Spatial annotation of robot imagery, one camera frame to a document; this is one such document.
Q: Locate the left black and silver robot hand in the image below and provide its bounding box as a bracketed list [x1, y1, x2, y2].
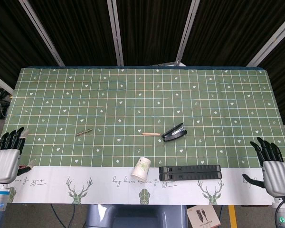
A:
[0, 127, 36, 185]

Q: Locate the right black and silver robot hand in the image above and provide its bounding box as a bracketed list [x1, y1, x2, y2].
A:
[242, 137, 285, 197]

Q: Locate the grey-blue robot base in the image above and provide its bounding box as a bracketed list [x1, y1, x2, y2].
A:
[85, 204, 187, 228]

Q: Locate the yellow floor tape strip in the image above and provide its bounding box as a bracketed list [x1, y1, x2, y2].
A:
[228, 205, 236, 228]

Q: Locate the white cardboard product box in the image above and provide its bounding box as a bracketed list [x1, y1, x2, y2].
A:
[187, 204, 222, 228]

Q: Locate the black stapler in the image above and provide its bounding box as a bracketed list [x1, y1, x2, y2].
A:
[161, 123, 188, 143]

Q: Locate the white paper cup with green flower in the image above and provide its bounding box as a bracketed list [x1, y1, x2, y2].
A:
[130, 156, 152, 178]

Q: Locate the green grid tablecloth with deer print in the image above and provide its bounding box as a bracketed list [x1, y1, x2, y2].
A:
[3, 67, 285, 205]

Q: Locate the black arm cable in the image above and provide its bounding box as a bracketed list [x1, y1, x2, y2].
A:
[275, 196, 285, 223]

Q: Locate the blue floor cable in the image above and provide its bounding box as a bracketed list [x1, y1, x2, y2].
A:
[50, 204, 63, 228]

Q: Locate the white partition frame post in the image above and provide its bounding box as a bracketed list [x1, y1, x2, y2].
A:
[20, 0, 65, 67]
[247, 10, 285, 69]
[106, 0, 124, 67]
[175, 0, 200, 66]

